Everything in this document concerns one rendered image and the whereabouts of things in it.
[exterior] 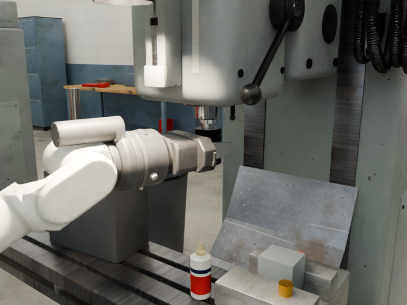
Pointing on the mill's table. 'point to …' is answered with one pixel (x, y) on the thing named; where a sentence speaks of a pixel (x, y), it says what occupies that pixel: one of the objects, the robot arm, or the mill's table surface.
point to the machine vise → (317, 279)
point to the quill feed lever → (281, 23)
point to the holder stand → (109, 227)
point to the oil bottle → (200, 273)
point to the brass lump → (285, 288)
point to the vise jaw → (256, 291)
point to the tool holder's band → (208, 131)
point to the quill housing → (215, 52)
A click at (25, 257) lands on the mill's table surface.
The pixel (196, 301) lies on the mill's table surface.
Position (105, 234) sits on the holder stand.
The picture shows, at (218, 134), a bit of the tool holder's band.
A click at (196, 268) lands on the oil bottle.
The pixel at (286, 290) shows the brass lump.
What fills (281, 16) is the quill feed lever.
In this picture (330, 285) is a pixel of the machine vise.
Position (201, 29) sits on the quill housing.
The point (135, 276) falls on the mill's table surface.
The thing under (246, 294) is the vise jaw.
